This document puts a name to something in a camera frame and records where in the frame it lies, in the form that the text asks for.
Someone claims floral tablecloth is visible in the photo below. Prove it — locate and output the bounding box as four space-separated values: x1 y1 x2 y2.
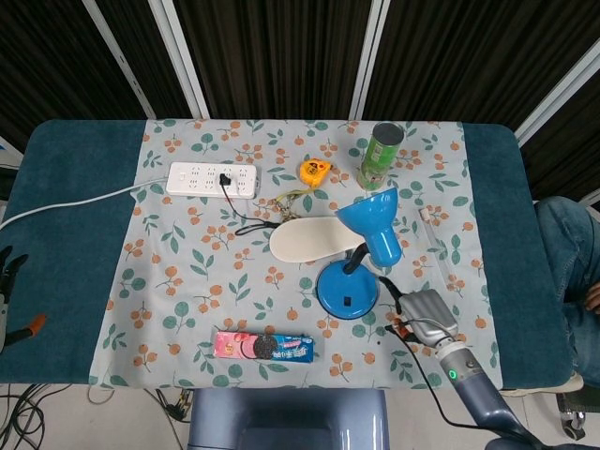
87 118 505 391

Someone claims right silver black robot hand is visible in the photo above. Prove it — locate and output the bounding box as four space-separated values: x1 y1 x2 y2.
378 276 459 351

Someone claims person leg in jeans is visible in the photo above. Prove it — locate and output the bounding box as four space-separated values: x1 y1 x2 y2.
533 196 600 382

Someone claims black chair caster wheel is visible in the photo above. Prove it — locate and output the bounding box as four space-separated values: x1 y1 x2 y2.
557 394 588 442

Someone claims white power strip cable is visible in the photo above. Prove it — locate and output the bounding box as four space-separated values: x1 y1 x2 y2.
0 180 170 232

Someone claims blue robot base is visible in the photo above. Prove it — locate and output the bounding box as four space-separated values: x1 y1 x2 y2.
187 387 391 450

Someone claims blue desk lamp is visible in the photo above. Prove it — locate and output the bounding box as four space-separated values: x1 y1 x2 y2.
315 186 404 321

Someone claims white shoe insole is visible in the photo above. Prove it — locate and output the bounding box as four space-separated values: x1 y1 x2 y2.
268 215 367 264

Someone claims black plug on floor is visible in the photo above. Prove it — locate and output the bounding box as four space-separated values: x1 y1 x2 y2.
144 387 193 423

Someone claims white power strip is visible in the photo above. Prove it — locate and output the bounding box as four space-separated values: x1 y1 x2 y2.
165 161 260 200

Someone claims pink blue cookie package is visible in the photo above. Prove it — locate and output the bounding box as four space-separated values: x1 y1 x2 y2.
213 330 316 365

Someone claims teal table cover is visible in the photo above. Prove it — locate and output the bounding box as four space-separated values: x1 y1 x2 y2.
0 118 559 390

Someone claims silver aluminium frame post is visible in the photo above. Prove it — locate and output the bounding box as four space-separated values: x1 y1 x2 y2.
148 0 211 119
82 0 158 119
349 0 391 119
513 44 600 146

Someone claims clear glass test tube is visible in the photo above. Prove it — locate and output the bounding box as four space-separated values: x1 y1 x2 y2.
418 207 454 282

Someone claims black robot hand cable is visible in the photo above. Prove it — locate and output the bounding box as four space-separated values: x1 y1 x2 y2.
384 318 521 431

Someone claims green snack can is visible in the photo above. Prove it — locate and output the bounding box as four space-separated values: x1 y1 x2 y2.
356 121 406 191

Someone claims black floor cable bundle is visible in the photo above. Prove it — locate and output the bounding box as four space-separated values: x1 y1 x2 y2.
0 383 71 450

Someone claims black power plug and cable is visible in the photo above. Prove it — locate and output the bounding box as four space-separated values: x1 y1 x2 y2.
218 172 280 237

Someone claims yellow tape measure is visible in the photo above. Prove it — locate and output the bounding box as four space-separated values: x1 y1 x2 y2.
299 158 333 189

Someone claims yellow green key strap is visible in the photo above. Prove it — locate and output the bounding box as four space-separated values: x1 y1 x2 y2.
274 187 313 221

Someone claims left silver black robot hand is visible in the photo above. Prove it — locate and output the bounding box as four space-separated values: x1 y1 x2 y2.
0 246 48 351

